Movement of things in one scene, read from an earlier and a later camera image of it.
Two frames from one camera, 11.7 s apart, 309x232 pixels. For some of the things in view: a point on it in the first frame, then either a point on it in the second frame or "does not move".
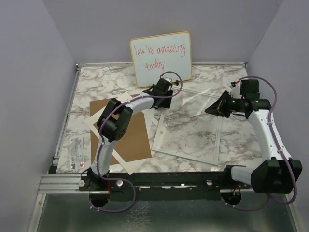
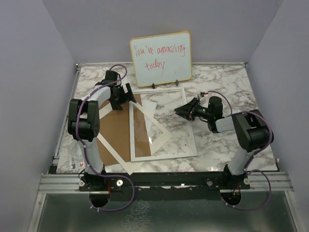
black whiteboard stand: x=177 y=83 does not move
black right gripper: x=218 y=108 to x=192 y=107
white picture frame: x=154 y=148 to x=133 y=158
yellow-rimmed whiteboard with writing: x=154 y=55 does not move
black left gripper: x=166 y=104 to x=116 y=104
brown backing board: x=134 y=146 does not move
